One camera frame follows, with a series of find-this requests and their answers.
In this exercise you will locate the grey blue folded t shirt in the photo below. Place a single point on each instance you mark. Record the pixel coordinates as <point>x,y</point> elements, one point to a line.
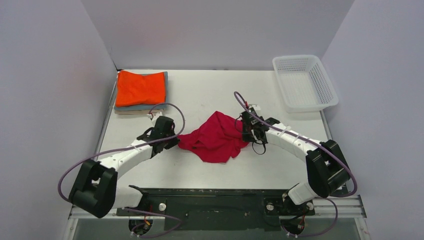
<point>166,89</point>

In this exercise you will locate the white plastic basket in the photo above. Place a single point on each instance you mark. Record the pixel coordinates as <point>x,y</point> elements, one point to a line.
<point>304,83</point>

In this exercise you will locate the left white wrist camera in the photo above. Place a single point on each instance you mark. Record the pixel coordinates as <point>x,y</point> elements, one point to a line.
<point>153,116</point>

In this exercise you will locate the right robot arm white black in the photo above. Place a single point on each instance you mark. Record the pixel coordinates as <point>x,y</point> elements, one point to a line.
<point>326,166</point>

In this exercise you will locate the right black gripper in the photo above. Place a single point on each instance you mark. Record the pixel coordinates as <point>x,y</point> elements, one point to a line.
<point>247,128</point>

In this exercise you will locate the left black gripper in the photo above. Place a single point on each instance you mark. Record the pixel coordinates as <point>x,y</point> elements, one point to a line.
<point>170,141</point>

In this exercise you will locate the aluminium rail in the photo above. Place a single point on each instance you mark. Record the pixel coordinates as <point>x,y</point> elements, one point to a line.
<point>348,207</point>

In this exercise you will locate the red t shirt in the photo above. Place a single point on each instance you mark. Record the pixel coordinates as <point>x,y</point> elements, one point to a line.
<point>217,140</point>

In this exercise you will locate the beige folded t shirt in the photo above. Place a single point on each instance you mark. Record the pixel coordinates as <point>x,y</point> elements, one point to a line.
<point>138,112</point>

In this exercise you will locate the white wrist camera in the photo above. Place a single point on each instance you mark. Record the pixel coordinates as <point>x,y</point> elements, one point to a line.
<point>254,108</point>
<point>153,116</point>

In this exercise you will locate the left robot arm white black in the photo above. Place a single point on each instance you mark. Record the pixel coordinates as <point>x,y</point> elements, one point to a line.
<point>96,189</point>

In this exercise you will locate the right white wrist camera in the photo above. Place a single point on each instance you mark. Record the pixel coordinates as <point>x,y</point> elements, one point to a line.
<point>254,108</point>

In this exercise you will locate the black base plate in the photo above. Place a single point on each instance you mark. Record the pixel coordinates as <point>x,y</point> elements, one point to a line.
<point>216,209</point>

